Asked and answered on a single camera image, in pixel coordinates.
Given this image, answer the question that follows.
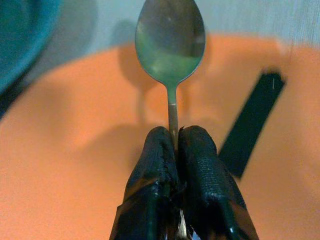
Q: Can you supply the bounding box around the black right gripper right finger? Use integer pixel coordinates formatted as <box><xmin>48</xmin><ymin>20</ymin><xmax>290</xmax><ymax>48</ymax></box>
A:
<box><xmin>174</xmin><ymin>125</ymin><xmax>260</xmax><ymax>240</ymax></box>

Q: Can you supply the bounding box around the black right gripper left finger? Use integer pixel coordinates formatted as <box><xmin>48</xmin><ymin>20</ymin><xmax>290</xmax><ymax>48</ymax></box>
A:
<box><xmin>108</xmin><ymin>126</ymin><xmax>180</xmax><ymax>240</ymax></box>

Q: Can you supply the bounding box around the silver metal spoon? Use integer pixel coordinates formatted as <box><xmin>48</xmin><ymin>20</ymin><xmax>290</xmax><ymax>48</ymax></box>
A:
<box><xmin>134</xmin><ymin>0</ymin><xmax>206</xmax><ymax>152</ymax></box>

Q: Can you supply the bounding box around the black rectangular strip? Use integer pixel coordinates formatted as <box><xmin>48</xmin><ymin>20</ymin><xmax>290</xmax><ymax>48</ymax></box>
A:
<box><xmin>217</xmin><ymin>66</ymin><xmax>287</xmax><ymax>179</ymax></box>

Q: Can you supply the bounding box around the orange placemat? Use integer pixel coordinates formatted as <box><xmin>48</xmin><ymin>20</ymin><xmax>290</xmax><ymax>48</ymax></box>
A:
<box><xmin>0</xmin><ymin>34</ymin><xmax>320</xmax><ymax>240</ymax></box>

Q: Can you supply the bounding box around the teal blue plate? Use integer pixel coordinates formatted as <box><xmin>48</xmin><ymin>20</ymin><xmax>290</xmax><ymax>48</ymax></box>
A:
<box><xmin>0</xmin><ymin>0</ymin><xmax>62</xmax><ymax>95</ymax></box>

